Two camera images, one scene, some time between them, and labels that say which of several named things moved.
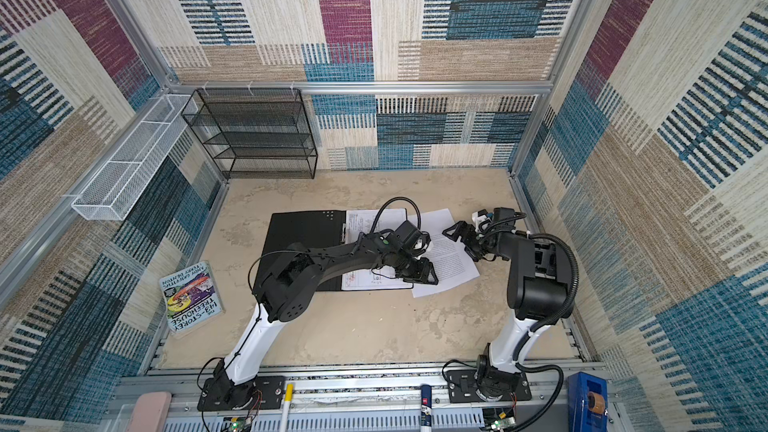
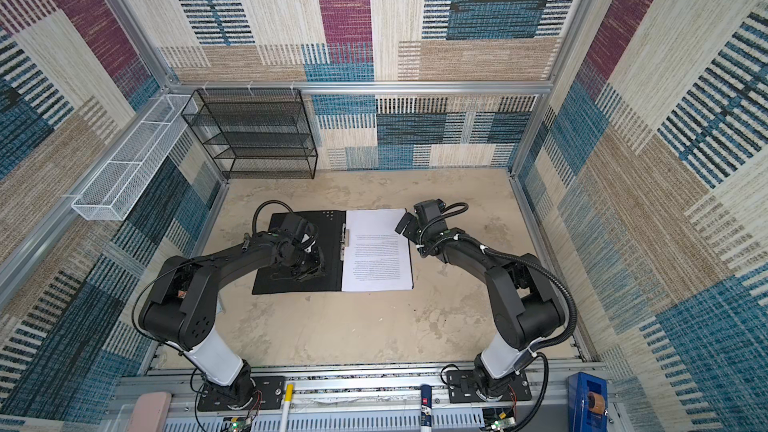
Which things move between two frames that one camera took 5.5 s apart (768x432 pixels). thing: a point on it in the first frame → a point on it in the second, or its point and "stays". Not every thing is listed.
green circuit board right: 496,425 stays
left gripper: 420,276 → 318,260
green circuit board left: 238,426 stays
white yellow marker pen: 288,398 stays
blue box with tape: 587,403 stays
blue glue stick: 426,405 stays
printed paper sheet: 449,259 → 377,258
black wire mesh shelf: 254,133 stays
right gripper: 470,230 → 409,231
